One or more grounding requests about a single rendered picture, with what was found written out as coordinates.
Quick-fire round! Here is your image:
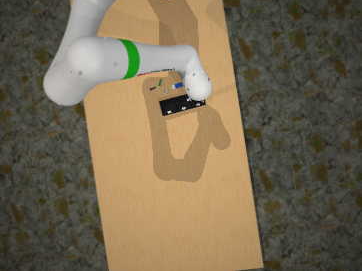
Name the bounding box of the black rack of labelled bins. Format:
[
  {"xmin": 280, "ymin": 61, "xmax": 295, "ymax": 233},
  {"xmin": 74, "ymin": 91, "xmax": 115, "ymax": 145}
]
[{"xmin": 159, "ymin": 94, "xmax": 206, "ymax": 116}]

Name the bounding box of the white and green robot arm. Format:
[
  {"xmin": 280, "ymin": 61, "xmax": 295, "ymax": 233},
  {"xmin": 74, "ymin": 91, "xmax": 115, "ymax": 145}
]
[{"xmin": 43, "ymin": 0, "xmax": 212, "ymax": 106}]

